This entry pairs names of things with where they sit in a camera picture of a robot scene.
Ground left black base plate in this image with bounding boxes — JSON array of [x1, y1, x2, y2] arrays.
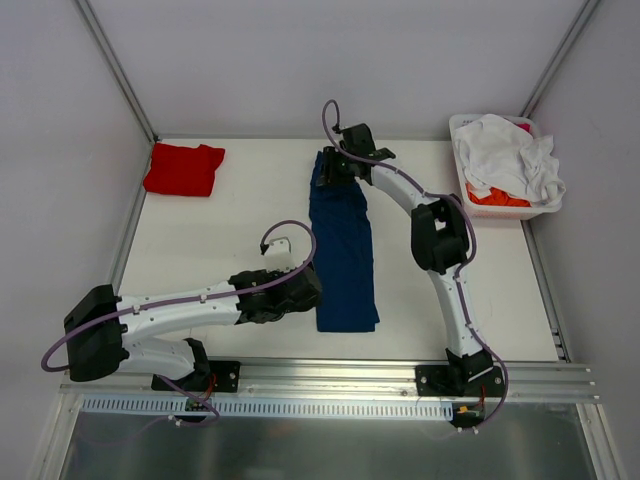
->
[[168, 359, 241, 398]]

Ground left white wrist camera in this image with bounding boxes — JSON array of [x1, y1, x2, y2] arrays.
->
[[261, 237, 295, 273]]

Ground orange t shirt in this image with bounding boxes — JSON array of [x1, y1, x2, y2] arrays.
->
[[466, 183, 531, 208]]

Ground blue mickey t shirt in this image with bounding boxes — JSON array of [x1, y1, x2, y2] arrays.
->
[[309, 153, 379, 333]]

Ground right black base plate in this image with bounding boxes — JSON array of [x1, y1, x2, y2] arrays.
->
[[415, 364, 506, 398]]

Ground white slotted cable duct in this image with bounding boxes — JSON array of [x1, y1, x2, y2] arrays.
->
[[81, 395, 453, 422]]

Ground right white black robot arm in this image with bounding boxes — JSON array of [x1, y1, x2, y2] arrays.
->
[[318, 123, 509, 399]]

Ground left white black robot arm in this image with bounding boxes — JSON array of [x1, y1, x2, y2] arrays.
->
[[64, 265, 322, 391]]

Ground aluminium mounting rail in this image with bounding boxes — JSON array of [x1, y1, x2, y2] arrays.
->
[[59, 357, 600, 404]]

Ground left aluminium frame post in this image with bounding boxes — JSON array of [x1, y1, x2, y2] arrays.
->
[[71, 0, 158, 143]]

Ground white t shirt pile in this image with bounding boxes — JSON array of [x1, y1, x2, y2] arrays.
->
[[451, 114, 566, 207]]

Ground folded red t shirt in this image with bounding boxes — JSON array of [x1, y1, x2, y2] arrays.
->
[[143, 143, 226, 197]]

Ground aluminium frame post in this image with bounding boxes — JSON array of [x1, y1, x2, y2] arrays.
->
[[71, 0, 158, 143], [520, 0, 603, 118]]

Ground right aluminium frame post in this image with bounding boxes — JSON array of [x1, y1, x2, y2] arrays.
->
[[520, 0, 603, 118]]

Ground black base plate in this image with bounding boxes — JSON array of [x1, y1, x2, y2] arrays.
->
[[415, 364, 506, 398], [168, 359, 241, 398]]

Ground white plastic laundry basket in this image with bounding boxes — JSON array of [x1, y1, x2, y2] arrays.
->
[[449, 114, 562, 221]]

